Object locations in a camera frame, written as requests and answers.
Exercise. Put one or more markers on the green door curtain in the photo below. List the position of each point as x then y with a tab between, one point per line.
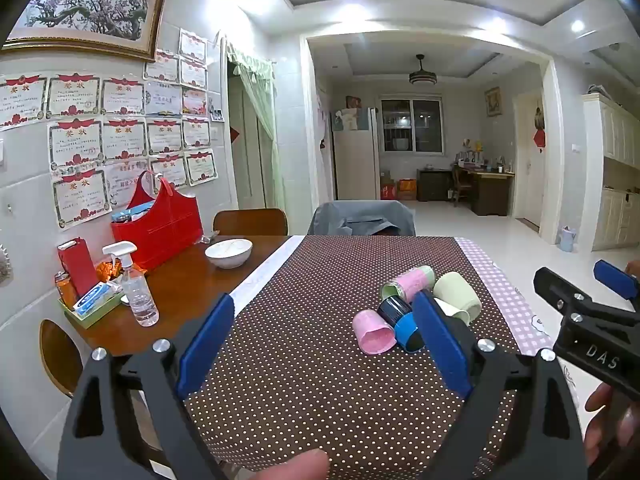
257	110

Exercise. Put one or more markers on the white bowl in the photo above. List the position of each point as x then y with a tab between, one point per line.
229	252

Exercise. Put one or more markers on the pink checked tablecloth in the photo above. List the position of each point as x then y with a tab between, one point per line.
500	290

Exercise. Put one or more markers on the person's left hand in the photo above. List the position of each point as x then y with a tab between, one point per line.
295	466

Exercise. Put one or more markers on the clear spray bottle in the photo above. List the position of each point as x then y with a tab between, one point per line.
137	292

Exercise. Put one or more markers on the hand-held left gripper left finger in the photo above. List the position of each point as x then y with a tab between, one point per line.
205	345

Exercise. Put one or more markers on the person's right hand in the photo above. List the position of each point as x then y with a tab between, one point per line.
602	410

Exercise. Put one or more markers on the orange snack packet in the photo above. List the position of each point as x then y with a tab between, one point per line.
107	271

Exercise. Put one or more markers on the pale green cup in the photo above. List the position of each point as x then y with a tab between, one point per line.
457	292

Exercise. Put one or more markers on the small framed picture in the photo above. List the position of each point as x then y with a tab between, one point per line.
492	101

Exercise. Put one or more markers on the dark navy cup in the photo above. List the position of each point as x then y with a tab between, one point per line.
394	310

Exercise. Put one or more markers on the white cup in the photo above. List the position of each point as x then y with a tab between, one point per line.
455	312

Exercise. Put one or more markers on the orange can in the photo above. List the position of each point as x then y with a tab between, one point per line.
66	290

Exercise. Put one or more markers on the pale blue jug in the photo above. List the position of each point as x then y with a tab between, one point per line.
567	240

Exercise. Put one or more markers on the ceiling fan lamp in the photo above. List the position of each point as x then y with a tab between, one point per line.
422	76

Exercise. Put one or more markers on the red paper box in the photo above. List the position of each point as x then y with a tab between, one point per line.
77	265

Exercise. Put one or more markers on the green tray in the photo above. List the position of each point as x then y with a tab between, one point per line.
95	312

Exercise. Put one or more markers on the red cardboard box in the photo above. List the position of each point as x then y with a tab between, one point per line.
406	189

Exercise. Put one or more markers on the pink cup with green rim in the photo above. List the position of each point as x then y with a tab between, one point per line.
412	282

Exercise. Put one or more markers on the pink speckled cup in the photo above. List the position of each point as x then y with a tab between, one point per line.
372	332

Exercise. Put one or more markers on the red door ornament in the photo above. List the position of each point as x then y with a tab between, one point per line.
539	137

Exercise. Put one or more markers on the bright blue cup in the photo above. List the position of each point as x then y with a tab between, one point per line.
410	332

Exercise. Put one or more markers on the group of wall certificates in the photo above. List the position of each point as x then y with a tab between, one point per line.
115	130

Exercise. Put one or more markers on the window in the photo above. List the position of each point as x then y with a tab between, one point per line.
412	125

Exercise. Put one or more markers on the wooden dining table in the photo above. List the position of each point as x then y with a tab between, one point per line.
175	280

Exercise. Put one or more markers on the chair with grey jacket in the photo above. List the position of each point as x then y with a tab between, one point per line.
362	217

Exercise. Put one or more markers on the beige refrigerator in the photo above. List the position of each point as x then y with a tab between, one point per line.
355	157

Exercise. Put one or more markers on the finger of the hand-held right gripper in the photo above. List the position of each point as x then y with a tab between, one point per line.
560	287
617	280

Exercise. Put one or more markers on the blue and white box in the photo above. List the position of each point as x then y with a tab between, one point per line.
95	297

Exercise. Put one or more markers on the wooden chair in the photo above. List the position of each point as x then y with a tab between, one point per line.
60	355
250	221

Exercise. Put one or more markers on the white wall cabinet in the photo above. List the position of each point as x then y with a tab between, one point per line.
612	170

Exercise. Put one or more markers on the brown polka dot tablecloth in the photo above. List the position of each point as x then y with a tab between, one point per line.
320	350

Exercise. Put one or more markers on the dark wooden desk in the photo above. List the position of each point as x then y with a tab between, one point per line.
467	185

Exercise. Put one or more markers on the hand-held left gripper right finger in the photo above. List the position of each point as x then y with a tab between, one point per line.
442	345

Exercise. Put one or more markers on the framed blossom painting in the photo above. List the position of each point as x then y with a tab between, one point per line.
92	7

